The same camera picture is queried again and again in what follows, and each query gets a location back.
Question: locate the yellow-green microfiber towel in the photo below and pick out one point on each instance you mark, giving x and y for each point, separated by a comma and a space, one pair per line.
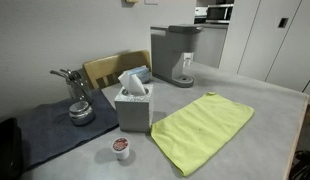
192, 135

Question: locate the white tissue sheet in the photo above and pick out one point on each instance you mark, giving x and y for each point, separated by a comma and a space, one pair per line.
132, 83

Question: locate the grey tissue box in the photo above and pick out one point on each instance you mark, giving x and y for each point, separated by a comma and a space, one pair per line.
135, 113

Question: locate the grey pod coffee maker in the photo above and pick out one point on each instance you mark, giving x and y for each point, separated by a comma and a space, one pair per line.
168, 44

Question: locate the wooden chair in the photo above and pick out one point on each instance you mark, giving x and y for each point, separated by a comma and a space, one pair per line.
104, 72

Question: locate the red-lidded coffee pod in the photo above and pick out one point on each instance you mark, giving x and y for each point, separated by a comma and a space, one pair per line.
120, 147

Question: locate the small metal tin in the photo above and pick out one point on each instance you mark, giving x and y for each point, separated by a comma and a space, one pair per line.
81, 113

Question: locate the microwave oven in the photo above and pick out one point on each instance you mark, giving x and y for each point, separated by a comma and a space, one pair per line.
220, 13

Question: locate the dark blue cloth mat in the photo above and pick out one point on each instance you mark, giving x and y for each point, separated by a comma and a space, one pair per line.
47, 130

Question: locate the white cabinet doors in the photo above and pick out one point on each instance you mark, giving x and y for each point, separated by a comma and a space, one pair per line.
269, 40

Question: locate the white wall switch plate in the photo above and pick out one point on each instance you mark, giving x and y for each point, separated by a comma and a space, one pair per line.
151, 2

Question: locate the beige wall thermostat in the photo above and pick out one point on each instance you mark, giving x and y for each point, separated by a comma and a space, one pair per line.
132, 1

